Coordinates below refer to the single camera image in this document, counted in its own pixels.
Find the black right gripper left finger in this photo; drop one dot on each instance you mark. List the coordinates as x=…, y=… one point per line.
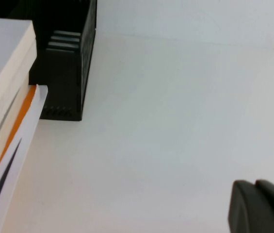
x=248, y=211

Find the black plastic book stand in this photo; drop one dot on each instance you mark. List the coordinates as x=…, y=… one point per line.
x=61, y=72

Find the white self-driving book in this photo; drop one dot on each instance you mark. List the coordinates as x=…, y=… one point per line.
x=5, y=72

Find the white orange navy book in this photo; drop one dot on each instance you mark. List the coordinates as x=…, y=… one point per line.
x=30, y=121

